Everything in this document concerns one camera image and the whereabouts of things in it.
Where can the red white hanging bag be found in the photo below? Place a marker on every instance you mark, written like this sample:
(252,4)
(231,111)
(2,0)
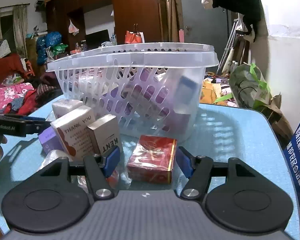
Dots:
(133,37)

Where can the grey metal door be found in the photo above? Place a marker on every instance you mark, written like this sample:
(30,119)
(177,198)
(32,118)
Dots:
(206,26)

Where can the red gift box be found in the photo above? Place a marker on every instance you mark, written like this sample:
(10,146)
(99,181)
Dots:
(152,160)

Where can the white Thank You box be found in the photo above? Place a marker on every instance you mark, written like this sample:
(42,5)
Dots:
(72,130)

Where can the dark purple box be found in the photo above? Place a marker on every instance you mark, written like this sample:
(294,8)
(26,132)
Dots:
(151,99)

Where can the green plastic bag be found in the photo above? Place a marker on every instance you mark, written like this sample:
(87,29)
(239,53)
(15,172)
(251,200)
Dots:
(249,87)

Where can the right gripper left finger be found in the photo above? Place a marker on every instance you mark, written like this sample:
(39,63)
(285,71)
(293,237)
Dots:
(97,169)

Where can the brown wooden wardrobe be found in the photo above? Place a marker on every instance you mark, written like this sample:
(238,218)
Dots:
(75,19)

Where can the grey Kent box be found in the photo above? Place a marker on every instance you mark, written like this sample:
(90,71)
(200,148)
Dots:
(104,134)

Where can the light purple box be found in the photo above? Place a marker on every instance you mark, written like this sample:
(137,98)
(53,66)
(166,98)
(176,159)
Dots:
(49,140)

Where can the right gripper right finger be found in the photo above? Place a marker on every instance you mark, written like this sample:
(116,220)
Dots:
(198,172)

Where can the white plastic basket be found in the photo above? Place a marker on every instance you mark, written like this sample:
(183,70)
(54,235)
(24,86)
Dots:
(97,77)

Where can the white black hanging jacket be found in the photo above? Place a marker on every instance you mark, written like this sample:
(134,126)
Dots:
(249,9)

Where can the white round roll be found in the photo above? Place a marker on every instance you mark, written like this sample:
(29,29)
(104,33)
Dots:
(52,156)

